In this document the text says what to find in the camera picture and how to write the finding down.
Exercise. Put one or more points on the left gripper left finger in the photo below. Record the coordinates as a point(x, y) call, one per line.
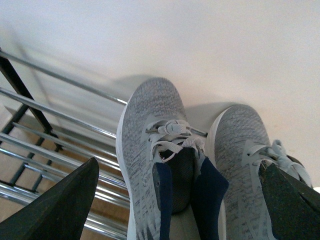
point(58, 214)

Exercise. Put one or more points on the grey knit sneaker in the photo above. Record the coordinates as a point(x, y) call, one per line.
point(175, 190)
point(237, 143)

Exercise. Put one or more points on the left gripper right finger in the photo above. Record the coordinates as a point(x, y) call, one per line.
point(293, 207)

